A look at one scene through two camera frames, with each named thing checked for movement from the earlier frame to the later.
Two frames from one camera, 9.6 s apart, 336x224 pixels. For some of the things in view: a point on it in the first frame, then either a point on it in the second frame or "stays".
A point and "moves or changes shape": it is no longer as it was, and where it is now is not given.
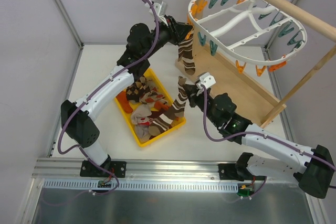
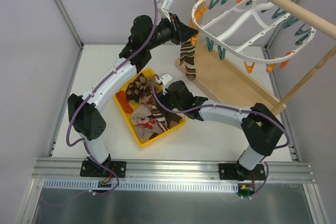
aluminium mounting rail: (46, 170) stays
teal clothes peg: (202, 40) -> (210, 44)
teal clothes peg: (213, 48) -> (221, 52)
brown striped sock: (165, 120) moves or changes shape
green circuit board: (245, 192) stays
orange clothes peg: (240, 68) -> (249, 68)
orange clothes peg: (190, 20) moves or changes shape
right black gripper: (195, 97) -> (165, 100)
